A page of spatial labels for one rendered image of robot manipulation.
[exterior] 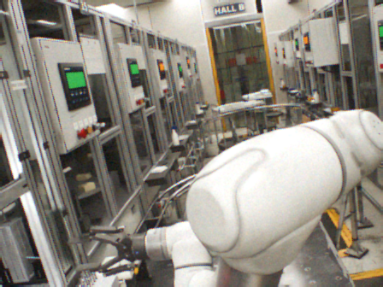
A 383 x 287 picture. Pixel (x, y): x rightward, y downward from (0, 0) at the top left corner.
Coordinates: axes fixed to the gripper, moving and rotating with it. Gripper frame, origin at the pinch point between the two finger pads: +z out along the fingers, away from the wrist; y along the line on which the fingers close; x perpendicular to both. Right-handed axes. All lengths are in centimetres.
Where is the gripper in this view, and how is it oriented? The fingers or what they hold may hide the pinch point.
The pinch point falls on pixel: (81, 254)
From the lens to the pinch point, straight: 117.7
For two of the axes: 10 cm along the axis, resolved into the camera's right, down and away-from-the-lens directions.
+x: -0.2, 2.6, -9.6
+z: -9.9, 1.5, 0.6
